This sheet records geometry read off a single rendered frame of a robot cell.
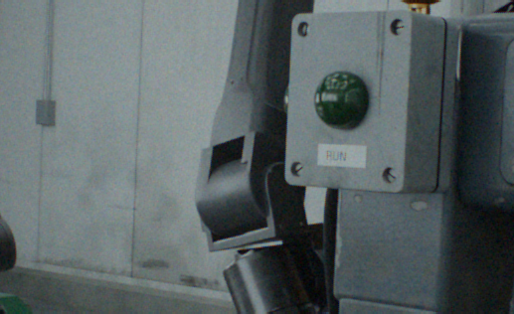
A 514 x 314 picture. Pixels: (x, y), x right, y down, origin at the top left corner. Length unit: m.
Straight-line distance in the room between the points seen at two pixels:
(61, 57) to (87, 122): 0.56
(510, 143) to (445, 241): 0.06
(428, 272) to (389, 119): 0.09
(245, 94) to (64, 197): 7.82
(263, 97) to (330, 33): 0.31
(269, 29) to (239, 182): 0.13
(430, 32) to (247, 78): 0.35
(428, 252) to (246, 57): 0.36
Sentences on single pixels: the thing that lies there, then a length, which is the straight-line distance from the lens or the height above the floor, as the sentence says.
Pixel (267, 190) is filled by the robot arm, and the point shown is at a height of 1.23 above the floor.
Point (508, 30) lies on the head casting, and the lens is 0.62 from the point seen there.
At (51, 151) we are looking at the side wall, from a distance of 8.85.
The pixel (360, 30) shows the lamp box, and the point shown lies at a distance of 0.60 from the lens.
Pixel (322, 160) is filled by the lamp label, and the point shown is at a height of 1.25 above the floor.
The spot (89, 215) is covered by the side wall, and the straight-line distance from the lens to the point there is 8.53.
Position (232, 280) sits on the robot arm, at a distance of 0.91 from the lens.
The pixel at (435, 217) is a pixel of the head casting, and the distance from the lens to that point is 0.63.
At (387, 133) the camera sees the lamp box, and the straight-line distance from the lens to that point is 0.59.
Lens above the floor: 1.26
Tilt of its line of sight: 3 degrees down
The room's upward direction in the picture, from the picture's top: 3 degrees clockwise
